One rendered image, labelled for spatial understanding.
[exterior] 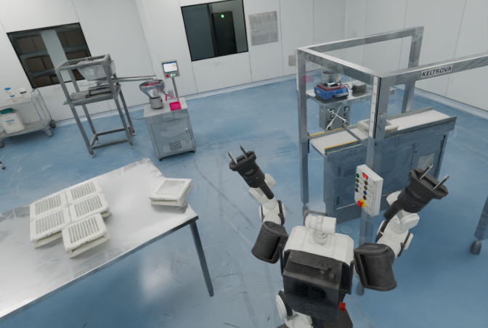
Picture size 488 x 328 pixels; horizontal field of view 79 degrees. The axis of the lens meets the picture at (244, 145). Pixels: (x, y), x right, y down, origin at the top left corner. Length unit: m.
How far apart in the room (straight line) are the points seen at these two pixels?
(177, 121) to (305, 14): 4.55
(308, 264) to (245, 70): 6.49
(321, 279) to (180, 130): 3.63
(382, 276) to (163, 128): 3.72
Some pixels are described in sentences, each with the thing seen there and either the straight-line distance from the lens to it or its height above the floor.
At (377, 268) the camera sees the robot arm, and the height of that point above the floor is 1.24.
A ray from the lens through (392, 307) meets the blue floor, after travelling 2.71.
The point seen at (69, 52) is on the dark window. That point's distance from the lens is 7.25.
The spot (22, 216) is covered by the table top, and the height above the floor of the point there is 0.87.
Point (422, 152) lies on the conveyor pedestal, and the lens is 3.30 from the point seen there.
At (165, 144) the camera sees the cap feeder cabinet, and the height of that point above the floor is 0.27.
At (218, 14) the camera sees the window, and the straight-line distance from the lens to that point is 7.11.
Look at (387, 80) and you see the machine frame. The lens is 1.67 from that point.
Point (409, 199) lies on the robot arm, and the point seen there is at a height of 1.48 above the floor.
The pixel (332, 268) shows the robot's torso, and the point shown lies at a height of 1.26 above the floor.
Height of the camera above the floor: 2.20
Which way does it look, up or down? 28 degrees down
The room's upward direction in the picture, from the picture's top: 8 degrees counter-clockwise
